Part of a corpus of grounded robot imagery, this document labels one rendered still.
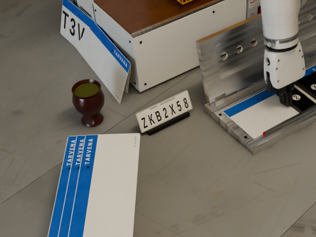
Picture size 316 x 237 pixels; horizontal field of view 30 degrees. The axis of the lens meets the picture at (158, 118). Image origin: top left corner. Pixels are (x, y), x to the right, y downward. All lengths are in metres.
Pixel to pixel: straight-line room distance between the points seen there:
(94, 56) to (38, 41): 0.26
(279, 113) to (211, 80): 0.20
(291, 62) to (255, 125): 0.18
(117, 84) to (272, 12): 0.48
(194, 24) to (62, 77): 0.42
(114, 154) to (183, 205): 0.19
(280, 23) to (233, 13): 0.32
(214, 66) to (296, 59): 0.20
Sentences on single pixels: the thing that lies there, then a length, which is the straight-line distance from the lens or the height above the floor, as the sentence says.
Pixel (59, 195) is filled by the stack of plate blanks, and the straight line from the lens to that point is 1.28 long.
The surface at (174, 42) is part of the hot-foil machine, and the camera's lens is 1.62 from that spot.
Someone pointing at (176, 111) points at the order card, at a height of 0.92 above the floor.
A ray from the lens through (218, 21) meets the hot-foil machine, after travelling 1.69.
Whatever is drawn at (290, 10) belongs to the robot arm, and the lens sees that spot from 1.42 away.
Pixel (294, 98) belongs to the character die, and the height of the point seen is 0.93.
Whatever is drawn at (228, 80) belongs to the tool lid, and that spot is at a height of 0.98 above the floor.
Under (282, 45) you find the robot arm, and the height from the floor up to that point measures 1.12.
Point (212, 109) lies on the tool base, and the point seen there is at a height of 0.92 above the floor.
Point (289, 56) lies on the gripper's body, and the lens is 1.48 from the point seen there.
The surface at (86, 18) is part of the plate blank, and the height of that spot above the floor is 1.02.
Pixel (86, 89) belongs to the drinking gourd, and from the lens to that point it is 1.54.
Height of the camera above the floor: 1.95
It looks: 42 degrees down
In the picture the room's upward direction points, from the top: 6 degrees counter-clockwise
